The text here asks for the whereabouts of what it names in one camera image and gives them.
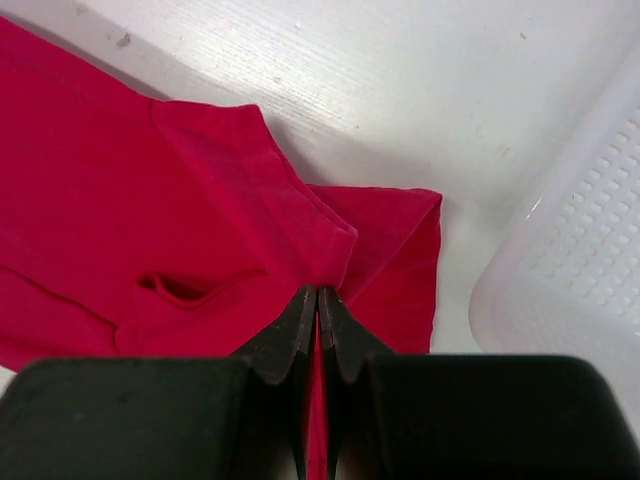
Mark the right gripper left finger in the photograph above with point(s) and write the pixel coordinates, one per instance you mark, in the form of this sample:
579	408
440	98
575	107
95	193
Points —
238	417

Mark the white plastic basket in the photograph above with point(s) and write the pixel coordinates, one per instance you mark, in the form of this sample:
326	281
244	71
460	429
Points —
566	279

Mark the red t-shirt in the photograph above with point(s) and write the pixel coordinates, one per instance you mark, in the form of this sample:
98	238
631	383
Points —
138	228

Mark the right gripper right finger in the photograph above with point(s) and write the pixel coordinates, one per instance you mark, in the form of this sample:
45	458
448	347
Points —
394	416

